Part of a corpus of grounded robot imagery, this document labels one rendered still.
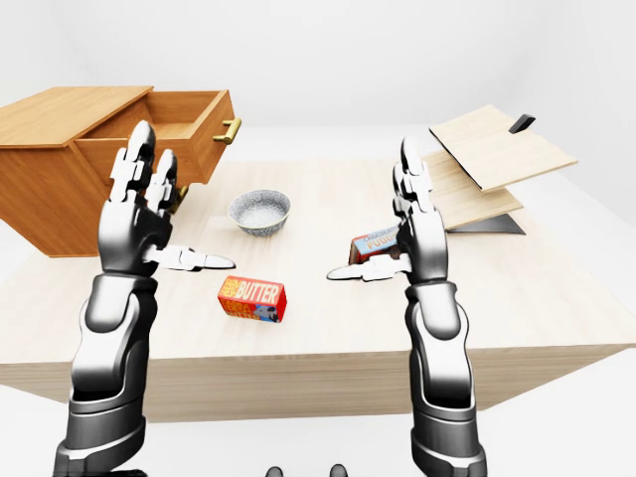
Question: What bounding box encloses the open wooden drawer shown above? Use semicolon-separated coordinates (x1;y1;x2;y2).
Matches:
73;89;237;187

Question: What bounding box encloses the black wedge block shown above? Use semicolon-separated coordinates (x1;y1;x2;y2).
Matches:
507;113;538;135

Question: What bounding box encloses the chocolate pudding box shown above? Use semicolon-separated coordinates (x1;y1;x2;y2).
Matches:
345;225;406;265

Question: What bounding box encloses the brass drawer handle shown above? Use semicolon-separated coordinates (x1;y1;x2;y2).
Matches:
213;117;243;146
170;185;190;216

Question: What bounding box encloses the large pale wooden board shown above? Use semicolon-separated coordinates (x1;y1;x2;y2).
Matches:
427;103;579;194

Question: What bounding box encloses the small pale wooden board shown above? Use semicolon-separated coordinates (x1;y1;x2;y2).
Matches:
420;150;526;233

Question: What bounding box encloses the closed wooden drawer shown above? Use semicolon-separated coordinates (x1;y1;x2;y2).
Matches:
55;148;180;253

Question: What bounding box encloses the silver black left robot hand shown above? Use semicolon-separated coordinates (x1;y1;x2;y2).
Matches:
96;119;238;278

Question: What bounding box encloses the wooden cabinet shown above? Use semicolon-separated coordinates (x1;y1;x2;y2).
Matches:
0;85;186;258

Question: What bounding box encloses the patterned grey bowl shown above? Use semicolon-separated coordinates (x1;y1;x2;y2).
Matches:
228;189;292;239

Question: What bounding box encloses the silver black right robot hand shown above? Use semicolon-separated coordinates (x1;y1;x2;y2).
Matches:
326;136;451;287

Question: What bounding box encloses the red butter box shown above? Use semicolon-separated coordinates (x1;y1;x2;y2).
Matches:
217;275;288;325

